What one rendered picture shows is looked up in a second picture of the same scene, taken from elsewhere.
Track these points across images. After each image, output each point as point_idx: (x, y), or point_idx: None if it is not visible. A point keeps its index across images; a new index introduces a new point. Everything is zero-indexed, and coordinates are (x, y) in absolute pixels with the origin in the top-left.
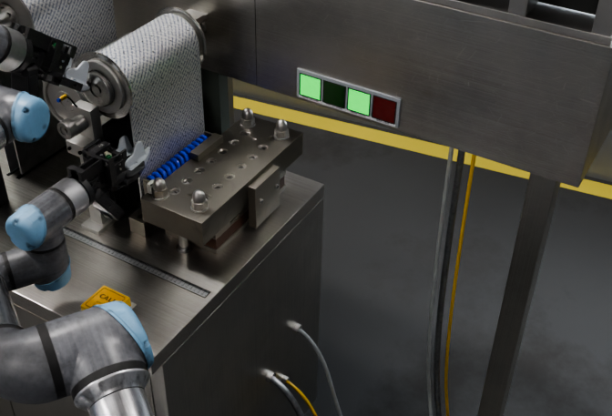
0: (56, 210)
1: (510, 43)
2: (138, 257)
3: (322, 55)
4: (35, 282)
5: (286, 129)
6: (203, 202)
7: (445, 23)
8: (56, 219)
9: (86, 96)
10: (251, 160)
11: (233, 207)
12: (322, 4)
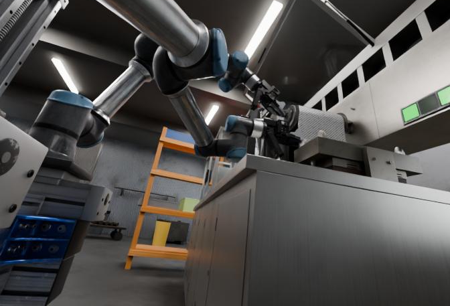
0: (245, 118)
1: None
2: None
3: (413, 90)
4: (225, 148)
5: (402, 151)
6: (323, 134)
7: None
8: (243, 120)
9: (284, 122)
10: None
11: (348, 150)
12: (406, 67)
